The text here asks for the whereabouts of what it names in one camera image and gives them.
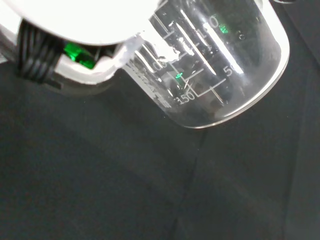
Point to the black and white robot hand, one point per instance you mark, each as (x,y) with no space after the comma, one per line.
(75,20)

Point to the black table cloth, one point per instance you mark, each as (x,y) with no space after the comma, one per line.
(100,175)

